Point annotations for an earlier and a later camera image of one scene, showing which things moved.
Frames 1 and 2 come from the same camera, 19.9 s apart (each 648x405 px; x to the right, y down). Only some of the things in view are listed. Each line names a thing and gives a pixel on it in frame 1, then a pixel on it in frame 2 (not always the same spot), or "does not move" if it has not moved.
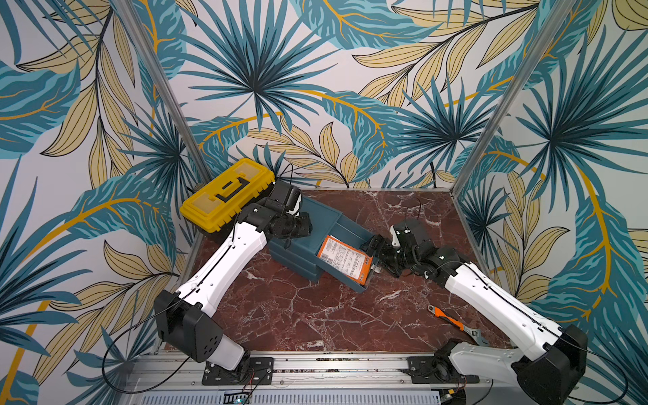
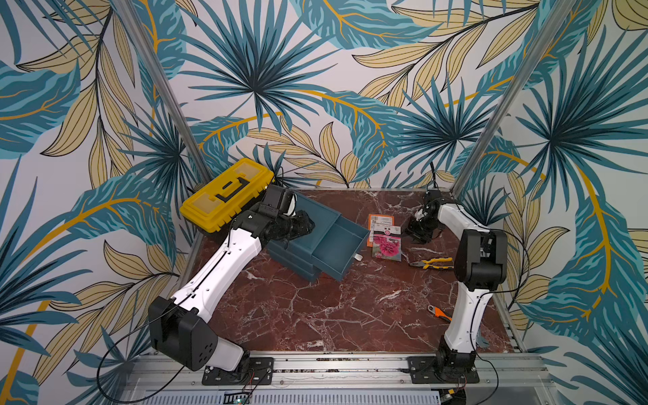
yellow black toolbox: (218, 207) does not move
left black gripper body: (296, 227) does not move
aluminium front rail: (177, 379) does not move
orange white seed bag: (347, 257) to (377, 222)
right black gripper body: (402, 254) to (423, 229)
